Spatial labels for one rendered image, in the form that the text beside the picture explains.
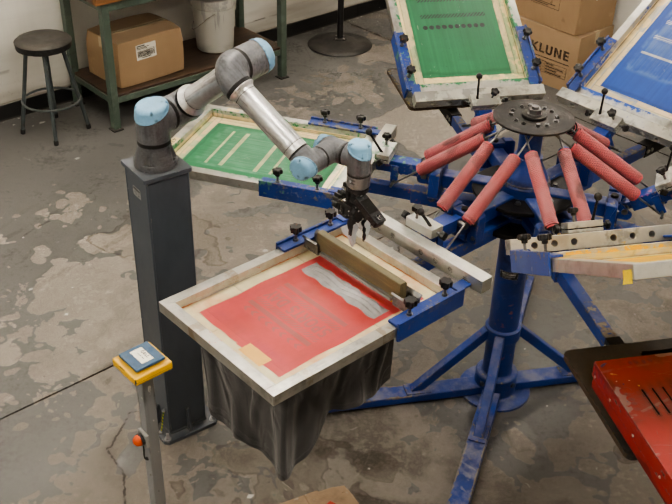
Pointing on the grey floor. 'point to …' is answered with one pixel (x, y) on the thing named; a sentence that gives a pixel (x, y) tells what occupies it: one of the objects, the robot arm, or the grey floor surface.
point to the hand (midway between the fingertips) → (359, 241)
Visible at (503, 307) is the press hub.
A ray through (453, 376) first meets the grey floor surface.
